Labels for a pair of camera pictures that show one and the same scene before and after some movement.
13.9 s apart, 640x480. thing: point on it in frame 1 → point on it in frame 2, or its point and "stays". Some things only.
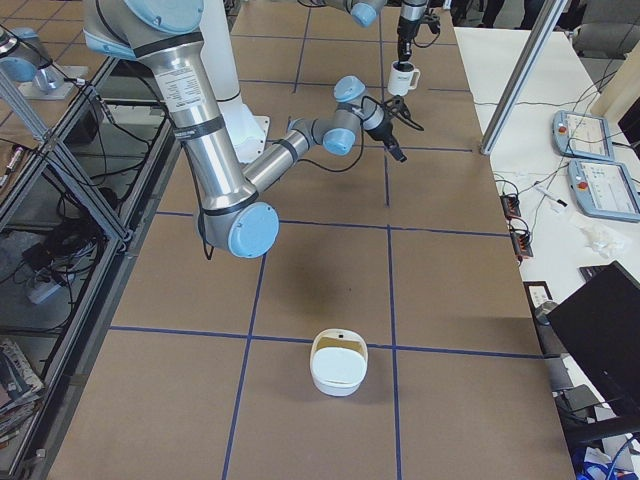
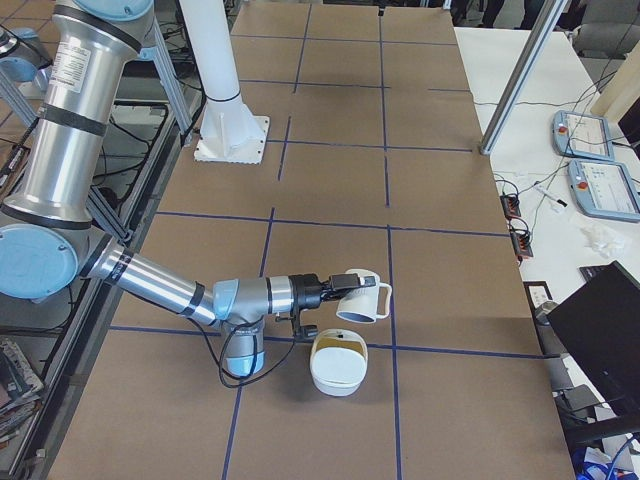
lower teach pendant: (604, 190) stays
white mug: (403, 76) → (360, 305)
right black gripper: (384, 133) → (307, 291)
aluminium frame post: (550, 13) stays
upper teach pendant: (582, 136) stays
